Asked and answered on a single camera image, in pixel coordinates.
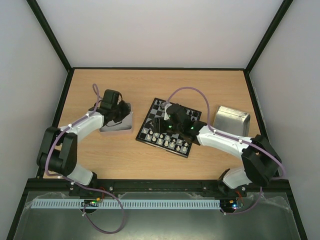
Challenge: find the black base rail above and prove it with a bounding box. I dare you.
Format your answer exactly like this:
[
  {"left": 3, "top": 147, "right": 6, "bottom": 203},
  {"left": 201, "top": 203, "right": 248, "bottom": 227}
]
[{"left": 24, "top": 178, "right": 291, "bottom": 198}]

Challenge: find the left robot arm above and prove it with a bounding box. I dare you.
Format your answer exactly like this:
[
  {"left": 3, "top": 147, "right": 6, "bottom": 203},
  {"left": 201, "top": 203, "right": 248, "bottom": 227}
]
[{"left": 36, "top": 89, "right": 131, "bottom": 186}]

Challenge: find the black metal frame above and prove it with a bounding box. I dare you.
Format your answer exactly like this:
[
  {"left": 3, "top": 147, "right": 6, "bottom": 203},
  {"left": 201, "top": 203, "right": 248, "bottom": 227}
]
[{"left": 7, "top": 0, "right": 307, "bottom": 240}]

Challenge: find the left metal tray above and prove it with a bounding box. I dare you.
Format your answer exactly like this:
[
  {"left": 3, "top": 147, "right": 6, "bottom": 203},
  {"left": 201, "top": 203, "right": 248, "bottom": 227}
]
[{"left": 99, "top": 103, "right": 134, "bottom": 136}]

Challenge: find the light blue cable duct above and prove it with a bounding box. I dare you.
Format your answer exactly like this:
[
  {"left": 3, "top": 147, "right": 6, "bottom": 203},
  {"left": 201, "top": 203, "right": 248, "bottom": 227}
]
[{"left": 30, "top": 198, "right": 221, "bottom": 210}]

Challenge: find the black white chessboard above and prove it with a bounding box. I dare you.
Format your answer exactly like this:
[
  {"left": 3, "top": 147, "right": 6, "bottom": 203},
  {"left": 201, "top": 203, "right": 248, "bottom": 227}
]
[{"left": 135, "top": 98, "right": 202, "bottom": 158}]

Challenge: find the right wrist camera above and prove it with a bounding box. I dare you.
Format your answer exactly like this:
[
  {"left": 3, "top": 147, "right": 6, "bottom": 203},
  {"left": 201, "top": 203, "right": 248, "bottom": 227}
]
[{"left": 161, "top": 101, "right": 172, "bottom": 121}]

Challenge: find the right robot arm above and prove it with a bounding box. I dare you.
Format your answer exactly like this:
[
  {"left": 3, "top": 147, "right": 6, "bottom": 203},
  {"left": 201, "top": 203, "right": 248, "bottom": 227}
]
[{"left": 151, "top": 103, "right": 281, "bottom": 196}]

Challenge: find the metal tray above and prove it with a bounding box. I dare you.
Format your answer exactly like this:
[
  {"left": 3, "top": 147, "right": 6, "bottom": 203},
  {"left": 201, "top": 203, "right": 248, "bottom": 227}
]
[
  {"left": 212, "top": 105, "right": 251, "bottom": 137},
  {"left": 99, "top": 103, "right": 134, "bottom": 136}
]

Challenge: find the right metal tray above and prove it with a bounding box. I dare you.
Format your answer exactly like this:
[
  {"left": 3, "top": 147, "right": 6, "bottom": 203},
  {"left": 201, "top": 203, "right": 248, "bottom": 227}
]
[{"left": 212, "top": 105, "right": 251, "bottom": 137}]

